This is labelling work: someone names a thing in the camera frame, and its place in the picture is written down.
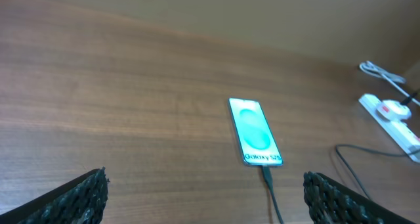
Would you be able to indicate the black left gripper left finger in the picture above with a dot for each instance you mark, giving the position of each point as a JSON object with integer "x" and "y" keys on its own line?
{"x": 81, "y": 200}

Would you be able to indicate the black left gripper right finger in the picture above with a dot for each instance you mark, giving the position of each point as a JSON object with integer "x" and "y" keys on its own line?
{"x": 331, "y": 202}

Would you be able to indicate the blue Galaxy smartphone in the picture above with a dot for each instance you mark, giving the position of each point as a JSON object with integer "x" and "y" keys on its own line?
{"x": 256, "y": 141}

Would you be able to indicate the white USB charger adapter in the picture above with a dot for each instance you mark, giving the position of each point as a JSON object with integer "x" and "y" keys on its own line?
{"x": 393, "y": 110}

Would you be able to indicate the white power strip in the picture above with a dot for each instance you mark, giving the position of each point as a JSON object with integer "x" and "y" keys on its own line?
{"x": 404, "y": 137}

